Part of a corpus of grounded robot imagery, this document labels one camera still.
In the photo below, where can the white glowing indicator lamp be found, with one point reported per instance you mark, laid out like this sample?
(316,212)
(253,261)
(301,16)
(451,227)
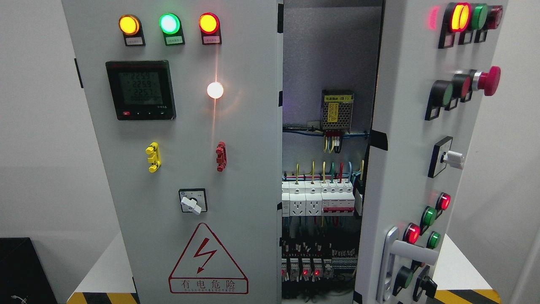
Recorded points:
(215,90)

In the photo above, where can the relay row with red leds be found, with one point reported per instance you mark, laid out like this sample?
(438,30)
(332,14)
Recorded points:
(306,269)

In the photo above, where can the green indicator lamp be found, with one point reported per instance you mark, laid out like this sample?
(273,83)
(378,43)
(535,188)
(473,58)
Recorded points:
(172,29)

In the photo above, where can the yellow indicator lamp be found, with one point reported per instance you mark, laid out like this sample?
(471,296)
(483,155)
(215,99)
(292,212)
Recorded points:
(131,28)

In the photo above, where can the yellow terminal post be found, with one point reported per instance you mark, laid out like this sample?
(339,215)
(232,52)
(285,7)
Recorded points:
(153,157)

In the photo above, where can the grey door handle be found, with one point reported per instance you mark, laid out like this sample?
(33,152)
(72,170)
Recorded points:
(394,274)

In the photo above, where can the black box at left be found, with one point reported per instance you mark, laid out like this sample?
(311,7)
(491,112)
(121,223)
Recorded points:
(22,278)

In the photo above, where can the black digital power meter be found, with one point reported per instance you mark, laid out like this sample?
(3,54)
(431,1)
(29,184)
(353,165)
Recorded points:
(141,89)

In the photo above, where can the metal mesh power supply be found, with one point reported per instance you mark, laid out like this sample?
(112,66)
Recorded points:
(337,106)

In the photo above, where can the red electric hazard warning sticker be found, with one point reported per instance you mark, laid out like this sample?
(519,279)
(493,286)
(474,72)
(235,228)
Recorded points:
(205,266)

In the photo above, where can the grey cabinet door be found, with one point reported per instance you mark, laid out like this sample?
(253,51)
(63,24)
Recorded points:
(243,199)
(423,120)

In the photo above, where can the white din rail sockets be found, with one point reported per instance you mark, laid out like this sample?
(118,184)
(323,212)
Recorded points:
(301,199)

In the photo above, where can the red emergency stop button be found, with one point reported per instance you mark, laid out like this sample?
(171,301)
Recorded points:
(485,80)

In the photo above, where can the red indicator lamp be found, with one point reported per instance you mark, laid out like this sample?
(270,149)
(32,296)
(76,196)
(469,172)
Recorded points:
(209,25)

